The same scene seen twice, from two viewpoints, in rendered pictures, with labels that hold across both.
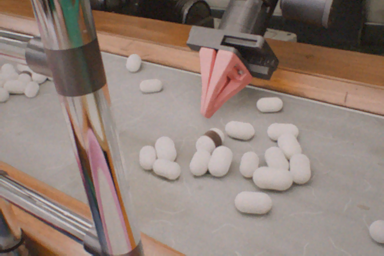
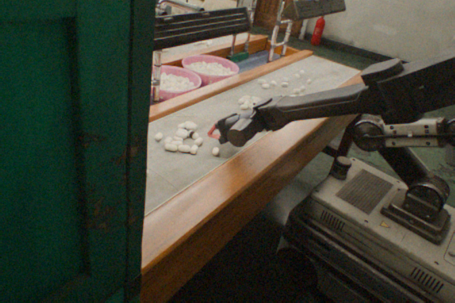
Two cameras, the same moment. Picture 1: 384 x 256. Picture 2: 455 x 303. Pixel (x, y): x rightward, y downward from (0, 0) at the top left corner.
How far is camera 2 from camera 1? 108 cm
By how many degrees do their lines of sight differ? 68
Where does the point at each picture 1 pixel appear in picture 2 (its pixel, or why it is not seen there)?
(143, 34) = (288, 128)
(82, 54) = not seen: hidden behind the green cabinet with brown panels
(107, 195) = not seen: hidden behind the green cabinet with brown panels
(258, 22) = (231, 123)
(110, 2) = (358, 130)
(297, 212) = (154, 146)
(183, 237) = (153, 128)
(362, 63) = (237, 176)
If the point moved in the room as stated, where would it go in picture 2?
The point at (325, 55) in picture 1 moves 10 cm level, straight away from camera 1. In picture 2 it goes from (250, 169) to (285, 179)
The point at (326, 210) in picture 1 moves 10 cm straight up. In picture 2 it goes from (152, 151) to (154, 120)
